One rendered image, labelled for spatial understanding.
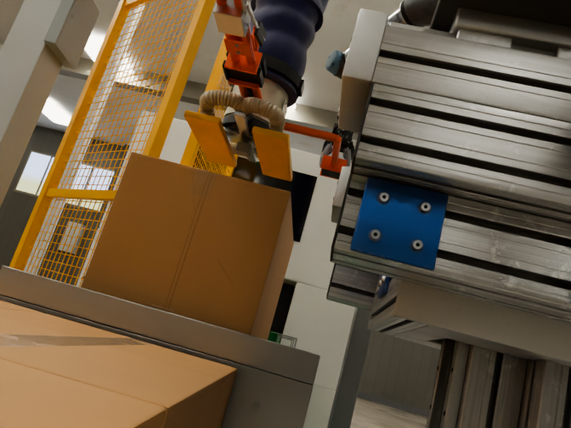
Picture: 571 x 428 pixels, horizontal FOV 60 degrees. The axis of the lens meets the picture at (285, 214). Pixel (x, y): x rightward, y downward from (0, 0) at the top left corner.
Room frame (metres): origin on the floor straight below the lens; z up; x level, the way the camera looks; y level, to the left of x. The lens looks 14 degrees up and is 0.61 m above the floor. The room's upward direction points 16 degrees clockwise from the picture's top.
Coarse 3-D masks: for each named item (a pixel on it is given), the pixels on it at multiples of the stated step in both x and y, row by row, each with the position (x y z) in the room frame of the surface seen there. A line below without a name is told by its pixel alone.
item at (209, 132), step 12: (192, 120) 1.25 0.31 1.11; (204, 120) 1.23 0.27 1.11; (216, 120) 1.23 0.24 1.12; (204, 132) 1.32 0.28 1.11; (216, 132) 1.29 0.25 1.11; (204, 144) 1.42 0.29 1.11; (216, 144) 1.39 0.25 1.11; (228, 144) 1.38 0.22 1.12; (216, 156) 1.50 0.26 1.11; (228, 156) 1.47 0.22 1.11
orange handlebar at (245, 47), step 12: (216, 0) 0.89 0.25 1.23; (228, 36) 1.00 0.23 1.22; (252, 36) 1.01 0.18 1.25; (228, 48) 1.04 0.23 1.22; (240, 48) 1.03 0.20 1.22; (252, 48) 1.04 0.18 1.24; (252, 60) 1.08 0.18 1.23; (300, 132) 1.41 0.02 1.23; (312, 132) 1.40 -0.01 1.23; (324, 132) 1.40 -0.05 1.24; (336, 144) 1.42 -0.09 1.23; (336, 156) 1.52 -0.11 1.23
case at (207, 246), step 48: (144, 192) 1.14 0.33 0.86; (192, 192) 1.13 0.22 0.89; (240, 192) 1.12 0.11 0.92; (288, 192) 1.11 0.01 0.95; (144, 240) 1.14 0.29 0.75; (192, 240) 1.13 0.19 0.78; (240, 240) 1.12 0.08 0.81; (288, 240) 1.43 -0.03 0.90; (96, 288) 1.15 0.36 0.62; (144, 288) 1.14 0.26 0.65; (192, 288) 1.13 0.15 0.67; (240, 288) 1.12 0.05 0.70
